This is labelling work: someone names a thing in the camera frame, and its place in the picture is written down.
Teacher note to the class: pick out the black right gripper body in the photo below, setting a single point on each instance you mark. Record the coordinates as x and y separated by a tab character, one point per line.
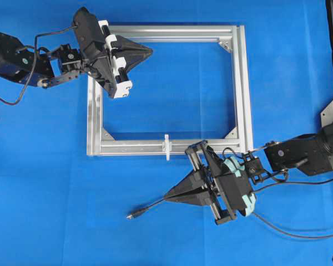
206	167

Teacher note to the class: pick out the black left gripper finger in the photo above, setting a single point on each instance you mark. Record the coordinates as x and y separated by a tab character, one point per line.
131	60
127	48

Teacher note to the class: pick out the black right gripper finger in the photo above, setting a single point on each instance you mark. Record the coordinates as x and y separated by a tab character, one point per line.
198	199
193	181

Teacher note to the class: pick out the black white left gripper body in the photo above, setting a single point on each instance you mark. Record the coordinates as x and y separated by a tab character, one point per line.
107	67

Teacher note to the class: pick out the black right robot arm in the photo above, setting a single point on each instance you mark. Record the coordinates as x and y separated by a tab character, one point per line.
312	154

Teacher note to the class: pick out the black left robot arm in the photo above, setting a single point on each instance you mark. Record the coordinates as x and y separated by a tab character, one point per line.
41	67

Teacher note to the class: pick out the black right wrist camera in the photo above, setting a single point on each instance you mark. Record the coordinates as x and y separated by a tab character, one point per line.
234	188

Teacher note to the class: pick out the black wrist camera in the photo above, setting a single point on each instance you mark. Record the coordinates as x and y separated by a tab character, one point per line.
234	188
88	33

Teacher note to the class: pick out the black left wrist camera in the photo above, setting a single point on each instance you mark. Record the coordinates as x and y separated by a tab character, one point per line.
88	33

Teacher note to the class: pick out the white plastic string loop holder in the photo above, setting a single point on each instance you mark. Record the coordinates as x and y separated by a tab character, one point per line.
167	147

